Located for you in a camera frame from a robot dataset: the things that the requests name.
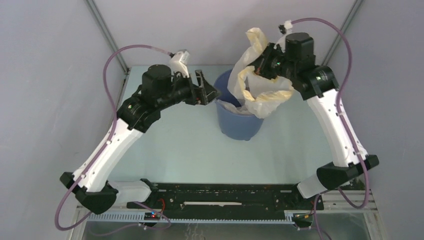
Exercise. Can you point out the left circuit board with leds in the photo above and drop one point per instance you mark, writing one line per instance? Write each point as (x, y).
(152, 216)

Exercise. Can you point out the blue plastic trash bin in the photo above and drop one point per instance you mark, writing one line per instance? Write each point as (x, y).
(235, 125)

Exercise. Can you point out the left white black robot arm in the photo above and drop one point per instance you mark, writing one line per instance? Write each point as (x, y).
(159, 89)

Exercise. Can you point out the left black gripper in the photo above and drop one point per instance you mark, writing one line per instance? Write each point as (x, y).
(196, 95)

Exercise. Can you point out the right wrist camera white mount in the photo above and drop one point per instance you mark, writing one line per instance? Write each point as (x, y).
(285, 29)

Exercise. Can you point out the right circuit board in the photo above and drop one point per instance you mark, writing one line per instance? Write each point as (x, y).
(303, 217)

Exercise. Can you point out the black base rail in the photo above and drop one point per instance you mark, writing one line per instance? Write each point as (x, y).
(230, 202)

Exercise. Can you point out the translucent white yellow trash bag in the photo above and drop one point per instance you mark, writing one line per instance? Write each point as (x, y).
(254, 94)

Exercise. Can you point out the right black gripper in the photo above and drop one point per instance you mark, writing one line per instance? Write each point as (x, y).
(260, 66)

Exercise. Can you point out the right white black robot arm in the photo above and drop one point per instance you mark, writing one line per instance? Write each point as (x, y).
(319, 87)

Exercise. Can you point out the left aluminium corner profile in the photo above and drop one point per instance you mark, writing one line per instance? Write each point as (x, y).
(107, 35)

